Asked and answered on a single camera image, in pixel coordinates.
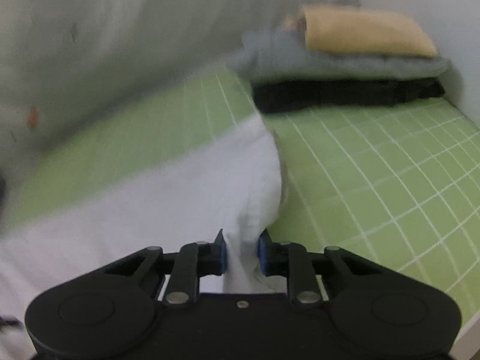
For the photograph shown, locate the white carrot print quilt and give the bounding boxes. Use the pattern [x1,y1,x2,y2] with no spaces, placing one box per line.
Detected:
[1,0,360,187]

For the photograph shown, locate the black folded garment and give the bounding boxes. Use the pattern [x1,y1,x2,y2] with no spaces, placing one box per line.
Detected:
[251,78,445,114]

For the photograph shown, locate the grey folded garment stack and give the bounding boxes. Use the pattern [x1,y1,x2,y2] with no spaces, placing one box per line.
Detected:
[231,30,450,83]

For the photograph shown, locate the green grid bed sheet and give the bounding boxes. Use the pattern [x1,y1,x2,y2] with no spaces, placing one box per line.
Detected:
[12,70,479,320]

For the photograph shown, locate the white trousers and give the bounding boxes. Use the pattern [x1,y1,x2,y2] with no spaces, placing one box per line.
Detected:
[0,114,290,360]

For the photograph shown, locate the yellow folded garment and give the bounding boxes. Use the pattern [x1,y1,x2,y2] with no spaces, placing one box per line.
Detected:
[281,5,439,59]

